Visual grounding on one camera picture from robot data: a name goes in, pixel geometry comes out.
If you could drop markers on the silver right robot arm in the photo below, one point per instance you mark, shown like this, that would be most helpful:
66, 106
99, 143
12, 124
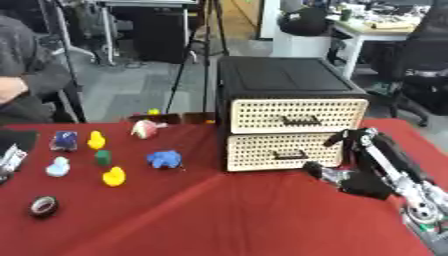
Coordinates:
429, 213

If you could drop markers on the black tripod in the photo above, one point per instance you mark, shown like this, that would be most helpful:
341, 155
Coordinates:
198, 56

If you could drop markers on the brown cardboard box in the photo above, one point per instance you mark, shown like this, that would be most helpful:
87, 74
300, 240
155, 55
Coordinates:
172, 118

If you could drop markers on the green block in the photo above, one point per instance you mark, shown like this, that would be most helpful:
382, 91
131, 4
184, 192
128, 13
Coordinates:
103, 157

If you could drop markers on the blue elephant soft toy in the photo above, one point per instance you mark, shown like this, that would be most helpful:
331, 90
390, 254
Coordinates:
164, 159

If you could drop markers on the black cabinet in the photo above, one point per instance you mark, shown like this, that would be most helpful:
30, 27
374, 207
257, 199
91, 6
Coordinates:
280, 80

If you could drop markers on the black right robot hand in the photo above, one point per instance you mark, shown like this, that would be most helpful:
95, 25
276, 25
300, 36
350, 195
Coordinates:
367, 181

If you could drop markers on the black tape roll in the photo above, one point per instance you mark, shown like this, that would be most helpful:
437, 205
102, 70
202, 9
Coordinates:
44, 206

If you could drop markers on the pink white soft toy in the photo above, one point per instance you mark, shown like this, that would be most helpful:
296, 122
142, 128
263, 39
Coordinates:
144, 129

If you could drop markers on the pale blue duck toy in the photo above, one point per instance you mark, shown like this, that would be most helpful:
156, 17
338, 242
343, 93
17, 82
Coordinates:
58, 167

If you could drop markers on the black bag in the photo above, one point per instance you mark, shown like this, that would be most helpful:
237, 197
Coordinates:
303, 20

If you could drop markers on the black office chair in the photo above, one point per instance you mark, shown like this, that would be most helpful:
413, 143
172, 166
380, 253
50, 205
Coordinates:
417, 63

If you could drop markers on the small yellow toy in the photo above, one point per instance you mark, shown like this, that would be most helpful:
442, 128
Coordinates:
153, 111

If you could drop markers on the person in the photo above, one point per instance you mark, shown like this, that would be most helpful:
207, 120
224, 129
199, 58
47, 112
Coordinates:
23, 76

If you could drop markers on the pale pierced drawer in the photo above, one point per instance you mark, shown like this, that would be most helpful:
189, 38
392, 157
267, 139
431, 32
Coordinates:
298, 115
284, 152

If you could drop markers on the white desk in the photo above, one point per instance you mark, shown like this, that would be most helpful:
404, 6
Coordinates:
373, 36

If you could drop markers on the blue purple toy car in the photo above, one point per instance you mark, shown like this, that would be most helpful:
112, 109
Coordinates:
64, 140

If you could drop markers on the yellow rubber duck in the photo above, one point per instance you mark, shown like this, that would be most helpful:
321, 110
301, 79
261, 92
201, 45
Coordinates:
96, 140
114, 176

